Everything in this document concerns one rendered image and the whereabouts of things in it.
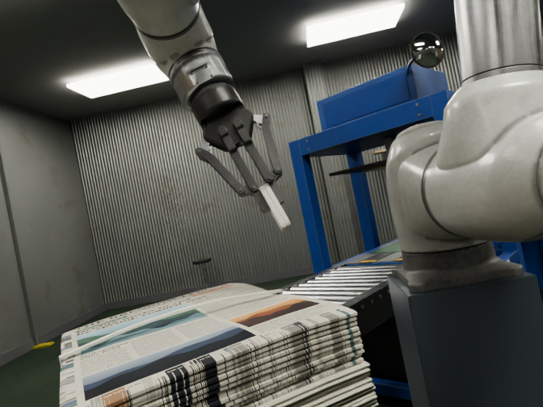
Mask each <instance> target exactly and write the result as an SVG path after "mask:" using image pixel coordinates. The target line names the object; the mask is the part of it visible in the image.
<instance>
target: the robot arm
mask: <svg viewBox="0 0 543 407"><path fill-rule="evenodd" d="M117 2H118V3H119V4H120V6H121V8H122V9H123V11H124V12H125V14H126V15H127V16H128V17H129V18H130V19H131V20H132V21H133V24H134V25H135V27H136V29H137V34H138V35H139V37H140V40H141V42H142V43H143V45H144V47H145V50H146V51H147V53H148V54H149V56H150V57H151V58H152V60H153V61H154V62H155V64H156V65H157V67H158V68H159V69H160V71H161V72H162V73H164V74H165V75H166V76H167V77H168V79H169V80H170V83H171V85H172V86H173V88H174V89H175V91H176V93H177V95H178V96H179V98H180V100H181V102H182V104H183V105H184V107H185V108H186V109H187V110H189V111H192V113H193V114H194V116H195V118H196V120H197V121H198V123H199V125H200V127H201V128H202V130H203V138H204V142H203V144H202V145H201V146H200V148H197V149H196V155H197V156H198V158H199V159H200V160H201V161H203V162H206V163H208V164H209V165H210V166H211V167H212V168H213V169H214V170H215V171H216V172H217V173H218V174H219V175H220V176H221V177H222V178H223V179H224V180H225V181H226V182H227V183H228V184H229V185H230V186H231V187H232V189H233V190H234V191H235V192H236V193H237V194H238V195H239V196H240V197H245V196H248V195H251V196H253V197H254V198H255V201H256V202H257V204H258V205H259V207H260V209H261V211H262V212H263V213H264V214H265V213H267V212H269V211H270V212H271V214H272V215H273V217H274V219H275V220H276V223H277V224H278V225H279V227H280V230H281V231H282V232H284V231H286V229H290V228H291V222H290V221H289V219H288V217H287V216H286V214H285V212H284V210H283V208H282V207H281V204H283V203H284V196H283V194H282V192H281V190H280V189H279V187H278V186H277V184H276V181H277V180H278V179H279V178H280V177H281V176H282V167H281V164H280V159H279V156H278V153H277V151H276V146H275V142H274V140H273V137H272V132H271V116H270V114H269V113H268V112H265V113H263V114H262V115H253V113H252V111H250V110H248V109H247V108H246V107H245V106H244V104H243V103H242V100H241V99H240V98H239V96H238V94H237V92H236V90H235V89H234V81H233V77H232V76H231V75H230V73H229V71H228V69H227V67H226V65H225V63H224V61H223V59H222V57H221V55H220V54H219V53H218V51H217V48H216V44H215V40H214V38H213V31H212V28H211V27H210V25H209V23H208V20H207V19H206V17H205V14H204V12H203V9H202V7H201V5H200V0H117ZM454 6H455V16H456V25H457V45H458V55H459V66H460V75H461V88H460V89H458V90H457V91H456V93H455V94H454V95H453V97H451V98H450V100H449V101H448V103H447V105H446V107H445V108H444V117H443V120H436V121H431V122H426V123H423V124H418V125H415V126H413V127H411V128H408V129H406V130H404V131H402V132H400V133H399V134H398V135H397V137H396V139H395V140H394V141H393V143H392V144H391V146H390V149H389V154H388V157H387V162H386V172H385V174H386V183H387V189H388V195H389V204H390V208H391V212H392V217H393V220H394V226H395V229H396V233H397V235H398V240H399V243H400V246H401V250H402V263H403V265H401V266H396V267H394V268H392V269H391V271H392V275H393V276H395V277H398V278H399V279H400V280H401V281H402V282H403V283H405V284H406V285H407V286H408V288H409V292H410V293H423V292H429V291H432V290H436V289H440V288H445V287H454V286H459V285H464V284H469V283H477V282H482V281H487V280H492V279H502V278H511V277H518V276H521V275H524V268H523V266H522V265H520V264H517V263H513V262H507V261H504V260H502V259H501V258H499V257H497V256H496V253H495V248H494V245H493V241H497V242H527V241H539V240H543V40H542V30H541V13H540V3H539V0H454ZM254 123H255V124H257V127H258V129H259V130H263V139H264V142H265V145H266V147H267V152H268V156H269V158H270V162H271V166H272V169H273V171H272V172H270V170H269V169H268V168H267V166H266V164H265V162H264V160H263V159H262V157H261V156H260V154H259V152H258V150H257V149H256V147H255V145H254V143H253V141H252V139H251V137H252V132H253V126H254ZM210 146H213V147H215V148H217V149H220V150H222V151H224V152H228V153H229V155H230V156H231V158H232V160H233V161H234V164H235V165H236V167H237V168H238V171H239V172H240V174H241V176H242V178H243V179H244V181H245V183H246V186H243V185H242V184H241V183H240V182H239V181H238V180H237V179H236V178H235V177H234V176H233V175H232V174H231V173H230V172H229V171H228V170H227V169H226V167H225V166H224V165H223V164H222V163H221V162H220V161H219V160H218V159H217V158H216V157H215V156H214V155H213V150H212V149H211V148H210ZM242 146H244V148H245V150H246V151H247V152H248V154H249V156H250V158H251V160H252V161H253V163H254V164H255V166H256V168H257V170H258V172H259V173H260V175H261V176H262V178H263V181H264V182H265V183H266V184H264V186H261V187H260V188H258V185H257V184H256V182H255V180H254V179H253V177H252V175H251V173H250V171H249V170H248V168H247V166H246V164H245V162H244V161H243V160H242V157H241V155H240V153H239V152H238V148H239V147H242Z"/></svg>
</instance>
